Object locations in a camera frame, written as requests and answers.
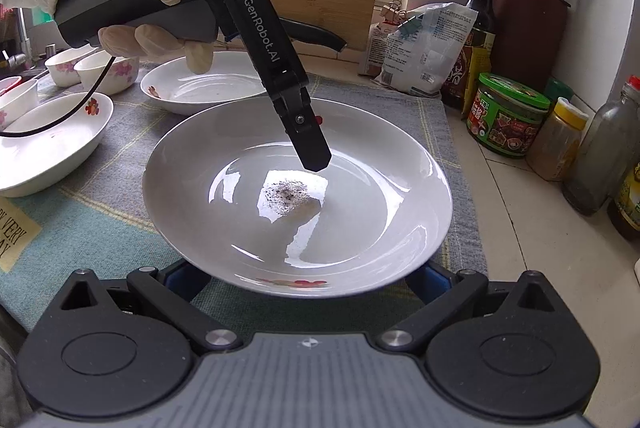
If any white printed seasoning bag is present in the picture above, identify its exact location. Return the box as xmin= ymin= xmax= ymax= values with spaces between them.
xmin=372 ymin=2 xmax=478 ymax=98

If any yellow lidded spice jar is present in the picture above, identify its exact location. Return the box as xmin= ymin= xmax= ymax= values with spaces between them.
xmin=526 ymin=96 xmax=591 ymax=183

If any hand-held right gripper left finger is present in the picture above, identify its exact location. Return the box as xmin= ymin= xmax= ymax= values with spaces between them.
xmin=60 ymin=260 xmax=241 ymax=356

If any small green capped jar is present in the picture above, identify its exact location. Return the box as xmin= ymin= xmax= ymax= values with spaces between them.
xmin=544 ymin=76 xmax=576 ymax=106

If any amber bottle yellow label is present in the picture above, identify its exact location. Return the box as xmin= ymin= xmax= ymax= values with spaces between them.
xmin=607 ymin=158 xmax=640 ymax=243

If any white floral plate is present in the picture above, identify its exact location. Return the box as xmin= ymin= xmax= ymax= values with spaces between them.
xmin=0 ymin=92 xmax=115 ymax=199
xmin=142 ymin=96 xmax=453 ymax=299
xmin=140 ymin=52 xmax=273 ymax=116

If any dark red knife block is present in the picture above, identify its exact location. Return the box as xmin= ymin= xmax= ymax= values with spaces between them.
xmin=492 ymin=0 xmax=571 ymax=93

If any pink binder clip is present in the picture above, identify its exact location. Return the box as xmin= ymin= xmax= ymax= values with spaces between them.
xmin=382 ymin=0 xmax=408 ymax=26

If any glass bottle red cap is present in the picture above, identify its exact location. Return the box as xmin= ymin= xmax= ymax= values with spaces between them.
xmin=561 ymin=75 xmax=640 ymax=216

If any steel kitchen knife black handle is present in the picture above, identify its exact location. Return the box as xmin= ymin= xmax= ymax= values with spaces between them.
xmin=285 ymin=18 xmax=348 ymax=53

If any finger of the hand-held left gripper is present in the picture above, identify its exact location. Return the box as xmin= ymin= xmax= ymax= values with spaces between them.
xmin=271 ymin=82 xmax=332 ymax=173

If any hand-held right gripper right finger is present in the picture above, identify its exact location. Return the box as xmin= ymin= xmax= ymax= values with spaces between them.
xmin=377 ymin=263 xmax=558 ymax=354

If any dark soy sauce bottle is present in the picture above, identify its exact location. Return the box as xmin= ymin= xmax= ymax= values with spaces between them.
xmin=440 ymin=0 xmax=498 ymax=111

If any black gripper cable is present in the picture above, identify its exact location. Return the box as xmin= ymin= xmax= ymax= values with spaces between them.
xmin=0 ymin=52 xmax=113 ymax=139

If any green lidded sauce jar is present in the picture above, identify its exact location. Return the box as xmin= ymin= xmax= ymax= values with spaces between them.
xmin=466 ymin=72 xmax=551 ymax=159

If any white floral bowl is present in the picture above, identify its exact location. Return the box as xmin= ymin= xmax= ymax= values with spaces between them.
xmin=44 ymin=48 xmax=101 ymax=87
xmin=0 ymin=76 xmax=39 ymax=131
xmin=74 ymin=54 xmax=140 ymax=95

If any red printed seasoning bag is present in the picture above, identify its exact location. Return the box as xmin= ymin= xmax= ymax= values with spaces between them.
xmin=357 ymin=10 xmax=401 ymax=78

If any grey checked cloth mat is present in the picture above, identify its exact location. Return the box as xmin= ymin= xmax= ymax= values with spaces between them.
xmin=0 ymin=62 xmax=488 ymax=344

